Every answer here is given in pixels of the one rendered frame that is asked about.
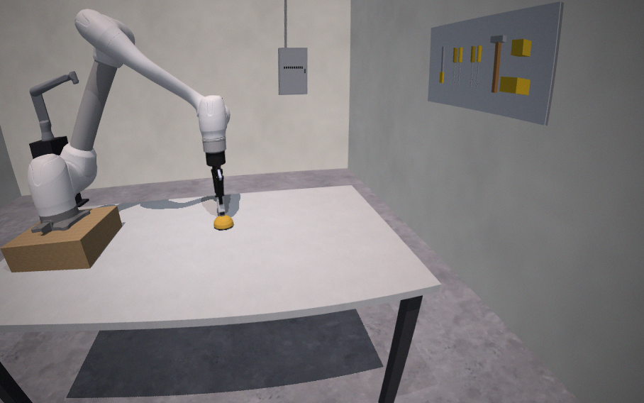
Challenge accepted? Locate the brass desk bell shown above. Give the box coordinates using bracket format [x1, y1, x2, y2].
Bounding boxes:
[213, 211, 234, 231]

